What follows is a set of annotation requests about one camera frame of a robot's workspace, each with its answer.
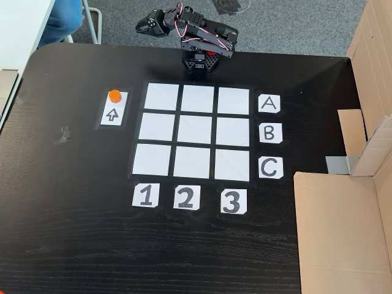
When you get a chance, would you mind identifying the white grid with black tape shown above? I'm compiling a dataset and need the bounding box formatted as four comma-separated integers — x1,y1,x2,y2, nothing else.
127,80,255,184

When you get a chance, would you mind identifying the person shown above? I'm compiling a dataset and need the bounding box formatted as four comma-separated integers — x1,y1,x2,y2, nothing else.
38,0,85,48

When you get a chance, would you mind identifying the white arrow paper sheet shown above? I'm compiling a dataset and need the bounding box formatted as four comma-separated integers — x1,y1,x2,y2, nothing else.
99,90,129,127

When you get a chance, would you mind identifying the white desk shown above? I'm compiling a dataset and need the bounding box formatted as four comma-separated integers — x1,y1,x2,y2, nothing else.
0,0,56,135

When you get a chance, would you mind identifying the paper sheet letter A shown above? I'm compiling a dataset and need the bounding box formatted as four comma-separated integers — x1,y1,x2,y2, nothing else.
258,94,281,115

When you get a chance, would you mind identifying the clear tape scrap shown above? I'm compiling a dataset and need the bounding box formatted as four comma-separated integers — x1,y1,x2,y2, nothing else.
54,126,72,145

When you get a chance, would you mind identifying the paper sheet letter B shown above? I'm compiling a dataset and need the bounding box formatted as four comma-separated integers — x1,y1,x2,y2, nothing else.
259,122,284,144

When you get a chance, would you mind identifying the paper sheet number 1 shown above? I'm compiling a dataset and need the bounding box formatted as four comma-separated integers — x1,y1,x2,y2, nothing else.
132,183,159,208

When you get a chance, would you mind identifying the paper sheet number 2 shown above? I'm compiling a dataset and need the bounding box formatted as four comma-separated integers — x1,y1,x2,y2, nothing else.
173,184,202,210

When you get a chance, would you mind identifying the paper sheet letter C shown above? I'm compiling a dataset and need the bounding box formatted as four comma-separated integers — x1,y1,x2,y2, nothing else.
258,156,284,179

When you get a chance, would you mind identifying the paper sheet number 3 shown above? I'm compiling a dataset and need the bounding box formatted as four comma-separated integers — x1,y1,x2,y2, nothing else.
220,189,248,214

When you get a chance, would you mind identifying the short grey tape piece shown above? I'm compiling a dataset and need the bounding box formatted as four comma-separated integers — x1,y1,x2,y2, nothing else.
325,155,349,175

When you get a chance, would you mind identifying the brown cardboard screen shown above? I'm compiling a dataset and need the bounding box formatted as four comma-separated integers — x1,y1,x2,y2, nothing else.
293,0,392,294

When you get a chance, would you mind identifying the white metal frame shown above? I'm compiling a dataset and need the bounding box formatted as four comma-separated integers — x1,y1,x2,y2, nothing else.
66,0,102,44

